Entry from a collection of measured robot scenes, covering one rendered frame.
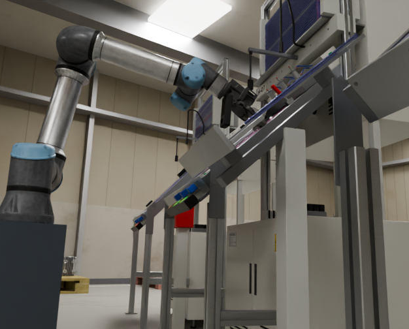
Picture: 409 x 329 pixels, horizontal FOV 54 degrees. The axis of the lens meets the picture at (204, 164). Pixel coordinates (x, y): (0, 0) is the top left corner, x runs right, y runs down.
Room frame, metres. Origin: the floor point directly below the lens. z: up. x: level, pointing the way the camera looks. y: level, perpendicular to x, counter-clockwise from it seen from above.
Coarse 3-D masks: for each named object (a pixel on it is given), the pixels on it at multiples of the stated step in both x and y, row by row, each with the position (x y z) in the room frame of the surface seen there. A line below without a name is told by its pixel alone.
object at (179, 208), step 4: (208, 192) 1.29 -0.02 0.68; (192, 196) 1.30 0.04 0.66; (204, 196) 1.29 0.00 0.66; (184, 200) 1.29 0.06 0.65; (188, 200) 1.30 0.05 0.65; (192, 200) 1.30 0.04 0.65; (196, 200) 1.30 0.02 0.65; (200, 200) 1.29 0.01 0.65; (176, 204) 1.40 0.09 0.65; (180, 204) 1.35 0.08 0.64; (184, 204) 1.31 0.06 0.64; (188, 204) 1.30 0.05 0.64; (192, 204) 1.30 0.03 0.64; (196, 204) 1.30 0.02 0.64; (172, 208) 1.48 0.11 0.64; (176, 208) 1.43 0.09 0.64; (180, 208) 1.39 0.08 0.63; (184, 208) 1.34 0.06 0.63; (188, 208) 1.31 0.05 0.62; (168, 212) 1.59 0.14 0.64; (172, 212) 1.52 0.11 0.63; (176, 212) 1.47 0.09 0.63; (180, 212) 1.43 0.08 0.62; (172, 216) 1.57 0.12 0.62
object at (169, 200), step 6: (192, 180) 1.37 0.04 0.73; (198, 180) 1.32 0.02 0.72; (186, 186) 1.47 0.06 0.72; (198, 186) 1.37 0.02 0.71; (204, 186) 1.31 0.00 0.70; (174, 192) 1.66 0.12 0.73; (180, 192) 1.59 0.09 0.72; (198, 192) 1.41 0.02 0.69; (204, 192) 1.36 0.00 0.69; (168, 198) 1.83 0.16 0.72; (198, 198) 1.47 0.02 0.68; (168, 204) 1.92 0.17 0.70
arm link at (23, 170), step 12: (24, 144) 1.09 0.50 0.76; (36, 144) 1.10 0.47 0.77; (12, 156) 1.09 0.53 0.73; (24, 156) 1.08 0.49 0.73; (36, 156) 1.09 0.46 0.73; (48, 156) 1.12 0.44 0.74; (12, 168) 1.09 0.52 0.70; (24, 168) 1.08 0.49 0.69; (36, 168) 1.09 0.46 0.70; (48, 168) 1.12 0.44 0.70; (12, 180) 1.09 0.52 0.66; (24, 180) 1.08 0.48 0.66; (36, 180) 1.09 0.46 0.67; (48, 180) 1.13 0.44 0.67
